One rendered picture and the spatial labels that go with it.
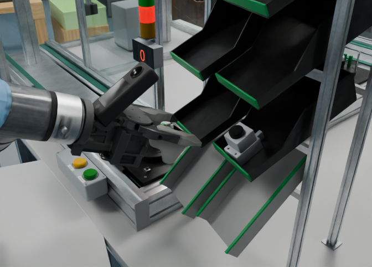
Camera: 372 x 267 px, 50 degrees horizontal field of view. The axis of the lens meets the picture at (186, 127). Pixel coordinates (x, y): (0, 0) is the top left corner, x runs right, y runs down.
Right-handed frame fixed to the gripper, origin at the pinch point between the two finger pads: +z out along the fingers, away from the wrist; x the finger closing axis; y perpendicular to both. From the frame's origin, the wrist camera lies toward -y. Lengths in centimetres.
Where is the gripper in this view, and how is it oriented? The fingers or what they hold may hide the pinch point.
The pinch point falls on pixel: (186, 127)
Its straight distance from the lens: 72.8
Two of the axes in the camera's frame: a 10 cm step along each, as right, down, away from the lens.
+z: 8.0, 1.4, 5.8
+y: -3.7, 8.8, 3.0
